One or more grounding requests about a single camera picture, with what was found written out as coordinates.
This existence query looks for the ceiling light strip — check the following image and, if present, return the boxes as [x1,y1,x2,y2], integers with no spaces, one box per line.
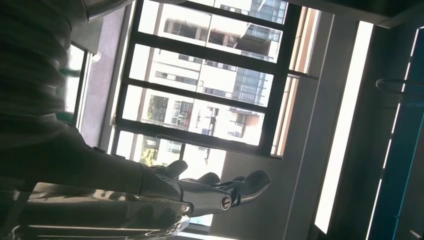
[313,21,374,235]

